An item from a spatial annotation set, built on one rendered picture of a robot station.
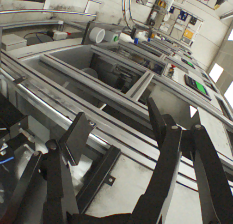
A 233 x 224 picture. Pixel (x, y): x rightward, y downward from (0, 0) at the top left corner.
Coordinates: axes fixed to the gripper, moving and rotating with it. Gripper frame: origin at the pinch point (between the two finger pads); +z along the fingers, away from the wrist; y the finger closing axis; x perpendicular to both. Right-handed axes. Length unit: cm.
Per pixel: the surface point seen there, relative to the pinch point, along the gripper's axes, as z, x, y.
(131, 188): 1.9, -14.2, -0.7
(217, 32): 580, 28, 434
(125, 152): 10.7, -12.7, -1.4
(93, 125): 14.8, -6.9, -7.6
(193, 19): 518, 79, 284
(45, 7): 46, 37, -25
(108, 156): 3.4, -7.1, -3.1
